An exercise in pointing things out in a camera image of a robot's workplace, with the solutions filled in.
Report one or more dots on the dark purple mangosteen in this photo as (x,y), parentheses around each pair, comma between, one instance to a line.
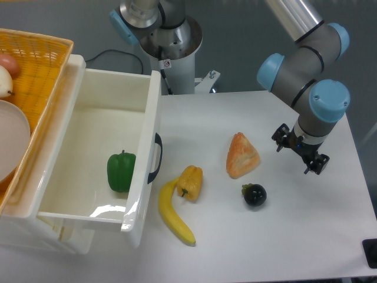
(254,194)

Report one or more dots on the pink plate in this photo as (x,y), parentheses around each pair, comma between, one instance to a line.
(15,137)

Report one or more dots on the orange woven basket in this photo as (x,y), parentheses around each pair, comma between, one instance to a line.
(42,59)

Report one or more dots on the red onion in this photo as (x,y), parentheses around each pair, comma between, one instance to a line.
(10,64)

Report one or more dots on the black table corner device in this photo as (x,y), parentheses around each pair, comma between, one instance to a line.
(370,250)

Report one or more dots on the yellow bell pepper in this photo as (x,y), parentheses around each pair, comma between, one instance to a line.
(190,182)

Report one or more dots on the metal table clamp bracket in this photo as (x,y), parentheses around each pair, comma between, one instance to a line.
(207,84)

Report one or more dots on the white drawer cabinet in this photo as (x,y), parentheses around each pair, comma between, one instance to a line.
(23,222)

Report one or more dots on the white pear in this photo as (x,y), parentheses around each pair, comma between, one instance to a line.
(6,83)

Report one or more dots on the orange triangular bread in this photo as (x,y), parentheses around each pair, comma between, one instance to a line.
(242,156)

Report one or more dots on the white top drawer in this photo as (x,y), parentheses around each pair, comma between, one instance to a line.
(113,112)

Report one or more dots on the black drawer handle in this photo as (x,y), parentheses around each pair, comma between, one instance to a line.
(157,158)

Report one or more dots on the yellow banana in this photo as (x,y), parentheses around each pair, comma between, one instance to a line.
(170,217)

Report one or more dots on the green bell pepper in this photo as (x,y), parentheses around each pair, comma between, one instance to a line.
(120,168)

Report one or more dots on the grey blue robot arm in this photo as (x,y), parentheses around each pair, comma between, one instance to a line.
(171,39)

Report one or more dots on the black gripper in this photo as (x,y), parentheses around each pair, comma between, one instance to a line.
(314,161)

